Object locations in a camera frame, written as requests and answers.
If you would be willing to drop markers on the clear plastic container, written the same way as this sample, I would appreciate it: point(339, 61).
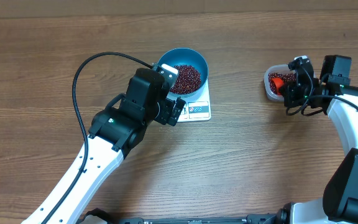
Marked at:
point(283, 68)

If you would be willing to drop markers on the red scoop with blue handle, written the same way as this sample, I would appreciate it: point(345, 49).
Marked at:
point(278, 83)

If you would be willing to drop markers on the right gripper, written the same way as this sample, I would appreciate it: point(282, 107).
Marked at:
point(290, 94)

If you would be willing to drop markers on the red beans in bowl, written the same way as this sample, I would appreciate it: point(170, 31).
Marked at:
point(188, 81)

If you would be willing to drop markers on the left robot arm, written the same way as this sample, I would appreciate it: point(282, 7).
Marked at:
point(113, 133)

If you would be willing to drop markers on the blue plastic bowl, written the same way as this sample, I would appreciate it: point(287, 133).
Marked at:
point(186, 56)

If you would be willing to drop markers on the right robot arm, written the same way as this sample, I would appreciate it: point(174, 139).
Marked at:
point(332, 94)

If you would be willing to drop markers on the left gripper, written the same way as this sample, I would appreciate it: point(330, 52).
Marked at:
point(168, 106)

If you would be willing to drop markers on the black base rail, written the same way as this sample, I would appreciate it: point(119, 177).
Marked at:
point(99, 216)

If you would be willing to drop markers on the white digital kitchen scale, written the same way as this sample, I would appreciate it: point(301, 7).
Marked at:
point(197, 106)

